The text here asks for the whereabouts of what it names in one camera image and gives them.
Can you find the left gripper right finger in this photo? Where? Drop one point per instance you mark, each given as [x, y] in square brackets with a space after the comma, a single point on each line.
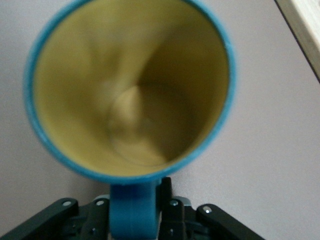
[200, 222]

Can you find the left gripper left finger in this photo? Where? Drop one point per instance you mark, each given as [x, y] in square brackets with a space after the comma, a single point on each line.
[62, 220]

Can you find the teal mug yellow inside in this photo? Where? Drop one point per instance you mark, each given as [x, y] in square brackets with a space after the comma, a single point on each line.
[125, 87]

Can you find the bamboo cutting board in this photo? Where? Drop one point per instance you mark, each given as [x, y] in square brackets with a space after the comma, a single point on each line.
[307, 32]

